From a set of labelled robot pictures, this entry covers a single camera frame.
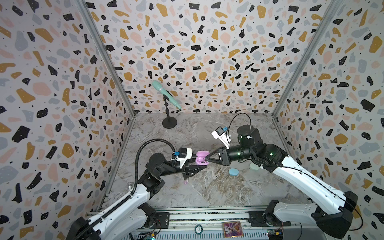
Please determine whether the colourful square card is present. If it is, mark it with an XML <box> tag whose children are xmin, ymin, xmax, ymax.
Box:
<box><xmin>222</xmin><ymin>221</ymin><xmax>244</xmax><ymax>238</ymax></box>

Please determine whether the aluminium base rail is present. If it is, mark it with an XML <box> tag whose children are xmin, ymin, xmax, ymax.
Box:
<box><xmin>117</xmin><ymin>206</ymin><xmax>331</xmax><ymax>240</ymax></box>

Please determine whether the round black white button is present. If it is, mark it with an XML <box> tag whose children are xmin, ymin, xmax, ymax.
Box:
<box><xmin>194</xmin><ymin>225</ymin><xmax>204</xmax><ymax>235</ymax></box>

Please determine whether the mint green earbud case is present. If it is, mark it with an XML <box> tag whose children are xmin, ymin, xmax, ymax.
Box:
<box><xmin>249</xmin><ymin>163</ymin><xmax>260</xmax><ymax>171</ymax></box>

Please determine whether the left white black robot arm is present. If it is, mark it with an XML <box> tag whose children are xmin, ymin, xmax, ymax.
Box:
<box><xmin>66</xmin><ymin>153</ymin><xmax>207</xmax><ymax>240</ymax></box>

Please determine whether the left black corrugated cable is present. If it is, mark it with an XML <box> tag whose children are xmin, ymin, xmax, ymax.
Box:
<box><xmin>71</xmin><ymin>138</ymin><xmax>176</xmax><ymax>240</ymax></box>

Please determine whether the mint green microphone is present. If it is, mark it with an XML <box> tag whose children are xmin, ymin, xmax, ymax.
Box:
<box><xmin>152</xmin><ymin>80</ymin><xmax>182</xmax><ymax>110</ymax></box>

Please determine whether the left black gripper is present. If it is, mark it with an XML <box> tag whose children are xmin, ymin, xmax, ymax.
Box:
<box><xmin>159</xmin><ymin>154</ymin><xmax>208</xmax><ymax>182</ymax></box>

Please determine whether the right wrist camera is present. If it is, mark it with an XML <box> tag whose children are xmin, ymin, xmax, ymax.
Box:
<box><xmin>212</xmin><ymin>127</ymin><xmax>232</xmax><ymax>149</ymax></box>

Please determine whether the black microphone stand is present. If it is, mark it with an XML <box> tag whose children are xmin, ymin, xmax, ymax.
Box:
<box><xmin>162</xmin><ymin>95</ymin><xmax>178</xmax><ymax>129</ymax></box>

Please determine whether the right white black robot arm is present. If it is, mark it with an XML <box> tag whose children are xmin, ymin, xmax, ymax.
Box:
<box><xmin>205</xmin><ymin>125</ymin><xmax>358</xmax><ymax>239</ymax></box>

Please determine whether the pink earbud case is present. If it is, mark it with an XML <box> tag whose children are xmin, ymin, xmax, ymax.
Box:
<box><xmin>195</xmin><ymin>151</ymin><xmax>210</xmax><ymax>166</ymax></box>

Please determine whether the blue earbud case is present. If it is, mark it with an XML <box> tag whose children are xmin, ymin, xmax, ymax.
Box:
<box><xmin>229</xmin><ymin>168</ymin><xmax>240</xmax><ymax>176</ymax></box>

